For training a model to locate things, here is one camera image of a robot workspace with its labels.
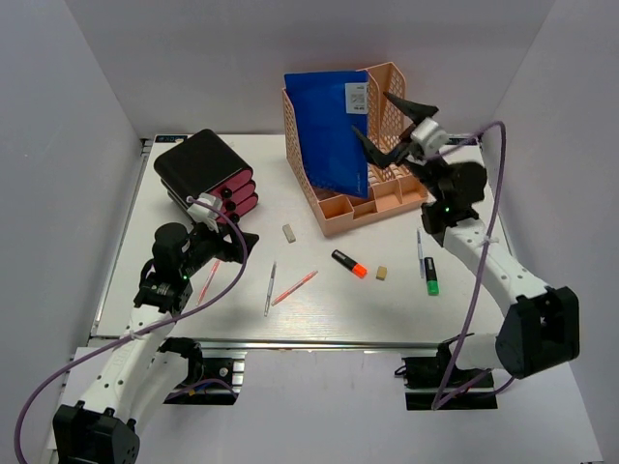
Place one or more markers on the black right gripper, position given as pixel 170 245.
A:
pixel 406 147

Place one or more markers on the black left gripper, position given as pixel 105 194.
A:
pixel 229 251

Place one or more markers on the pink clear pen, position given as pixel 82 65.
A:
pixel 208 282

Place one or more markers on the peach plastic file organizer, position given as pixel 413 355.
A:
pixel 391 191

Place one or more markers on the clear grey pen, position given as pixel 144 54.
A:
pixel 270 288

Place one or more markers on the orange clear pen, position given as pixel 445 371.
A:
pixel 294 288

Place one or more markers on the blue plastic folder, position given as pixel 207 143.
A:
pixel 331 109

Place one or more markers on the black pink drawer unit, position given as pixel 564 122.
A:
pixel 204 163

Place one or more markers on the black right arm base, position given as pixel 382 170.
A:
pixel 422 376

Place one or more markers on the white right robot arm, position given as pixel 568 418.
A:
pixel 541 324

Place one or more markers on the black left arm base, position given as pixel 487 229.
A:
pixel 213 377

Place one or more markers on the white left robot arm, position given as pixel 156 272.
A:
pixel 105 424

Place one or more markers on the white rectangular eraser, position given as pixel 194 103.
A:
pixel 288 233

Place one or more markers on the blue clear pen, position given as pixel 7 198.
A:
pixel 420 252

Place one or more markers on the orange black highlighter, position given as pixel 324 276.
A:
pixel 350 264

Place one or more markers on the small tan eraser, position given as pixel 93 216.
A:
pixel 381 273

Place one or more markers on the green black highlighter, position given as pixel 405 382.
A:
pixel 431 276

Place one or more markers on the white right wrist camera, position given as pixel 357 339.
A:
pixel 430 137

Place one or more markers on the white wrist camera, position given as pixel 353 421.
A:
pixel 205 209
pixel 430 137

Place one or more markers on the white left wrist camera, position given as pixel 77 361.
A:
pixel 205 209

